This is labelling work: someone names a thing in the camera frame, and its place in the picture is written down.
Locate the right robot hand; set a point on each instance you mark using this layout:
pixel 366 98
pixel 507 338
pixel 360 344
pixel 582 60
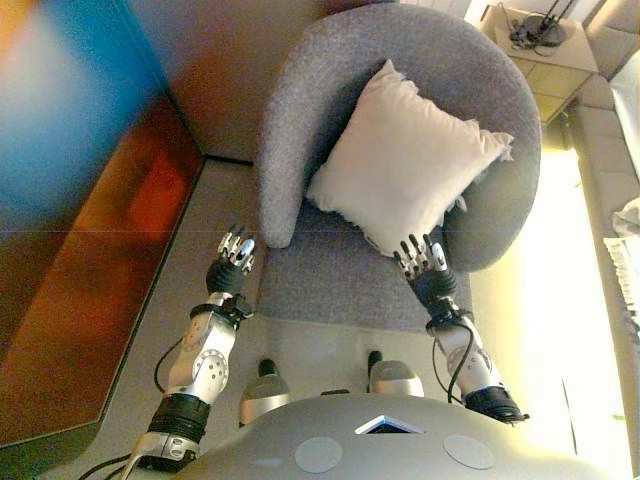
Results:
pixel 432 287

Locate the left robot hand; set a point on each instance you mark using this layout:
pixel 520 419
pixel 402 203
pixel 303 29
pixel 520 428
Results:
pixel 225 277

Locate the white fringed cushion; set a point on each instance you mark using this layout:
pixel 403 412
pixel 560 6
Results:
pixel 400 160

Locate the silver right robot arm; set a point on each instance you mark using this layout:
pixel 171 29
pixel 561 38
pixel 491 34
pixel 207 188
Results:
pixel 475 365

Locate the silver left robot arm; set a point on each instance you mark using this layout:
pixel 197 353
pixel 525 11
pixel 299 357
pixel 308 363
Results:
pixel 205 365

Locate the grey upholstered sofa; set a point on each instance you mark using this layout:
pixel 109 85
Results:
pixel 605 200

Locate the silver right robot leg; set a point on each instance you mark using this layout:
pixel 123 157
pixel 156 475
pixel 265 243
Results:
pixel 395 380

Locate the silver robot leg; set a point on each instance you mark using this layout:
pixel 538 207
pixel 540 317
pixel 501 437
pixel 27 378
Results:
pixel 262 400
pixel 395 380

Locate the silver left robot leg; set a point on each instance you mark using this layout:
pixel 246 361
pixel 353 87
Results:
pixel 262 400

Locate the grey robot torso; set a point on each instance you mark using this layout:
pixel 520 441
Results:
pixel 380 455

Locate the white fringed blanket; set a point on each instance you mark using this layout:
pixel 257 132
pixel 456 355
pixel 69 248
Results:
pixel 625 280

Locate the grey fabric armchair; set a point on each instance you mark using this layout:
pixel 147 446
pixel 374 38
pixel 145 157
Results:
pixel 450 65

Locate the white bed sheet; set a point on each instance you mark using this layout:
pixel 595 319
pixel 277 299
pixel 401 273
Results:
pixel 627 150

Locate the white tiled side table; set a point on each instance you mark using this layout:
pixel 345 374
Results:
pixel 550 70

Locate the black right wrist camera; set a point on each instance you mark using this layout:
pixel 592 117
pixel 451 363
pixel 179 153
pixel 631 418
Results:
pixel 436 320

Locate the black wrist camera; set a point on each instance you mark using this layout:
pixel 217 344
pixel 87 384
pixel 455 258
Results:
pixel 436 320
pixel 239 309

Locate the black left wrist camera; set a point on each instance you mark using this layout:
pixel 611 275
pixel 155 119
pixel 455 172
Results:
pixel 239 309

